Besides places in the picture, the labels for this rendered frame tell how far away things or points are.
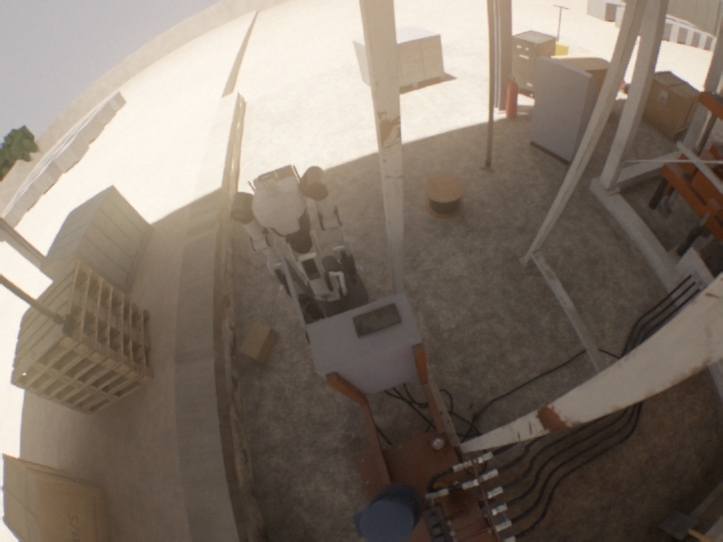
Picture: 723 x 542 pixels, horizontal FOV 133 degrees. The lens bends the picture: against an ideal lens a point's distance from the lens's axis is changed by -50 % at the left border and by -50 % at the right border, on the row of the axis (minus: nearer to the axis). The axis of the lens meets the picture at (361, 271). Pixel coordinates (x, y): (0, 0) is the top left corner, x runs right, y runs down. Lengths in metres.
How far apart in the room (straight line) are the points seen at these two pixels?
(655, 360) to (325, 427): 2.29
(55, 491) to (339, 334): 2.86
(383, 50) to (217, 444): 2.42
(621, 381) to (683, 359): 0.09
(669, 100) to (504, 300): 4.56
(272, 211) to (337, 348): 0.79
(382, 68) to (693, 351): 0.79
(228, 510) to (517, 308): 2.65
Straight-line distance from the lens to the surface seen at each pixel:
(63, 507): 3.35
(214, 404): 2.56
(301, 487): 2.51
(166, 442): 2.83
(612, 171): 3.50
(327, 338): 1.18
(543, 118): 3.89
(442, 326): 2.47
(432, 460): 1.68
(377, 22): 0.77
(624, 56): 1.45
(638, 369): 0.33
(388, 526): 1.31
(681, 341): 0.29
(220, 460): 2.44
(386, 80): 0.85
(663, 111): 6.03
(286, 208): 1.58
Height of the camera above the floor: 2.29
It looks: 55 degrees down
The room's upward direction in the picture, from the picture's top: 22 degrees counter-clockwise
